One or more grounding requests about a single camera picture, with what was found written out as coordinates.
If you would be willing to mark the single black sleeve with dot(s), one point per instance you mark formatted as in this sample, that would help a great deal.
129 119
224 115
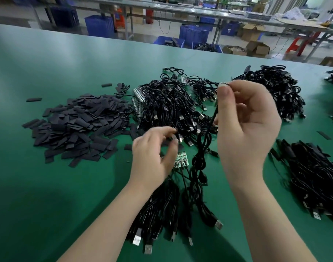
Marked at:
106 85
34 99
323 135

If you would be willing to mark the strip of silver circuit boards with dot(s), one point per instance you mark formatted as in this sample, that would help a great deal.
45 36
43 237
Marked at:
137 102
184 80

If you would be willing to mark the cardboard box with parts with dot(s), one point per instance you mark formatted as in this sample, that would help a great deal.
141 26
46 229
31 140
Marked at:
234 50

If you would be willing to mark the person's left hand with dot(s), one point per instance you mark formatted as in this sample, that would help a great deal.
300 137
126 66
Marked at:
151 160

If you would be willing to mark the red plastic stool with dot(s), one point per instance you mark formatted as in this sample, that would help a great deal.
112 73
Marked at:
300 44

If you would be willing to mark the blue crate with black parts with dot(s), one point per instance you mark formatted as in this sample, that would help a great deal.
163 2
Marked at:
168 42

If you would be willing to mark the person's right hand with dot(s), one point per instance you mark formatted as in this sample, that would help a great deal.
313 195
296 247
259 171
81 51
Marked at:
248 139

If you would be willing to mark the orange plastic stool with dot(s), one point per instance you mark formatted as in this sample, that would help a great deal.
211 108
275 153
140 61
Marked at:
119 17

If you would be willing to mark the person's left thumb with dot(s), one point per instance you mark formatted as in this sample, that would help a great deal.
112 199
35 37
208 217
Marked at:
174 159

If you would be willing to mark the green circuit board panel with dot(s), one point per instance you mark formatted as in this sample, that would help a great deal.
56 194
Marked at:
180 161

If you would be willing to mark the person's left forearm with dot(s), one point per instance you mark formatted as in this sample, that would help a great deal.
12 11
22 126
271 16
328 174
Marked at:
109 229

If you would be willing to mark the dark blue plastic crate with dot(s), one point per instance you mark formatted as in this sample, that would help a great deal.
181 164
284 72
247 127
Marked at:
62 16

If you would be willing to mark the person's right forearm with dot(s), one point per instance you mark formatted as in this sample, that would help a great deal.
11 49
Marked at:
267 223

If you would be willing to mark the open cardboard box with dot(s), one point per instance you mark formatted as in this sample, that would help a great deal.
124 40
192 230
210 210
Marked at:
257 49
252 33

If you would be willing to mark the pile of white plastic bags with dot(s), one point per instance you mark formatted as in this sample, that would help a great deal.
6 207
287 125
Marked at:
292 14

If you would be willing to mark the brown cardboard box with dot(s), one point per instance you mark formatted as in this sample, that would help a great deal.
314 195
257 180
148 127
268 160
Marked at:
137 16

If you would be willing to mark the pile of black sleeve pieces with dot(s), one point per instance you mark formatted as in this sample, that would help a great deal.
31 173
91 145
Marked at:
73 125

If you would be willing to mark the person's right thumb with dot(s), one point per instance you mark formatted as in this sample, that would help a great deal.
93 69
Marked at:
224 106

